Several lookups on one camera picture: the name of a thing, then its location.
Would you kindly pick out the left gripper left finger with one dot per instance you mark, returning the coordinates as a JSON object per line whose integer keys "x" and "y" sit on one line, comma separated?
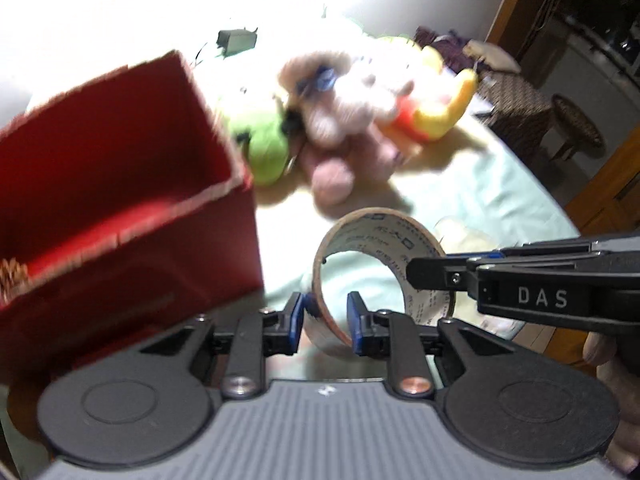
{"x": 254, "y": 338}

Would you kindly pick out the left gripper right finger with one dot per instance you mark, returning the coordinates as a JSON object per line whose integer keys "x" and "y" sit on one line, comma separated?
{"x": 393, "y": 337}

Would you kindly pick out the printed packing tape roll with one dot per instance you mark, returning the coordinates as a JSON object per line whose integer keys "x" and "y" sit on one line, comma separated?
{"x": 368, "y": 251}

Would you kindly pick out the brown pine cone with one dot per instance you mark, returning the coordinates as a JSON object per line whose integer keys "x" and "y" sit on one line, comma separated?
{"x": 12, "y": 274}

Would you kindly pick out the person's right hand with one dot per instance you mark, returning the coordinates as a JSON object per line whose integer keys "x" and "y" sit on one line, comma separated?
{"x": 617, "y": 365}

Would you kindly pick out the cartoon bear table cloth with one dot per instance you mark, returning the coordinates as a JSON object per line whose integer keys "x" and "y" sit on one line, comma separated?
{"x": 469, "y": 190}

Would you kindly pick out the red cardboard box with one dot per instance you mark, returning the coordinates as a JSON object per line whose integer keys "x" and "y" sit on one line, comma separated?
{"x": 129, "y": 207}

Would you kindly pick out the green avocado plush toy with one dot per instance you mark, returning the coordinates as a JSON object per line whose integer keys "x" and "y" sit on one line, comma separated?
{"x": 263, "y": 130}

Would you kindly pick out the pink plush rabbit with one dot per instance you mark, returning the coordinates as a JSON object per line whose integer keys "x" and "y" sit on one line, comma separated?
{"x": 342, "y": 99}

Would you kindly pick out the yellow orange plush toy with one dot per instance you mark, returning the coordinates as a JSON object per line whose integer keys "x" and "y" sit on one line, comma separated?
{"x": 438, "y": 99}

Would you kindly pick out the black power adapter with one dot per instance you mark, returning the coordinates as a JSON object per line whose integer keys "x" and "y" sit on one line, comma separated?
{"x": 234, "y": 41}

